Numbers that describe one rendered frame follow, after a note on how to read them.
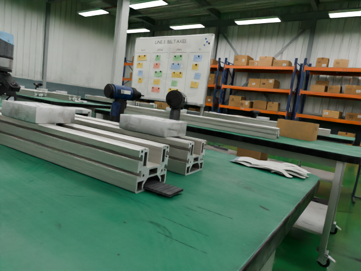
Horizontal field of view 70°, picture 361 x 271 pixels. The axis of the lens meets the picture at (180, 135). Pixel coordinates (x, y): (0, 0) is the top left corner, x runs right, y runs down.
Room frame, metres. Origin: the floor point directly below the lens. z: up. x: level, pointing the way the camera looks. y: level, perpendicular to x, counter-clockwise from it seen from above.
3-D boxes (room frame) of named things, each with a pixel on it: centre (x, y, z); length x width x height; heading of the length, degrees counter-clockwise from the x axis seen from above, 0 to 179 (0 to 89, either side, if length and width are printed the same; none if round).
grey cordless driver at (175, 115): (0.97, 0.02, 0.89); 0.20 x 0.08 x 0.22; 172
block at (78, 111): (1.18, 0.49, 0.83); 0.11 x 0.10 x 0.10; 135
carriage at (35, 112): (0.71, 0.39, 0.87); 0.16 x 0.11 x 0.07; 60
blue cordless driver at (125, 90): (1.11, 0.25, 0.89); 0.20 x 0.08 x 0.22; 143
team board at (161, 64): (4.15, 0.31, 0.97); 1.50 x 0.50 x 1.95; 55
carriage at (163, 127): (0.75, 0.08, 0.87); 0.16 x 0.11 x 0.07; 60
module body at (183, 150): (0.87, 0.30, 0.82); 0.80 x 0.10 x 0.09; 60
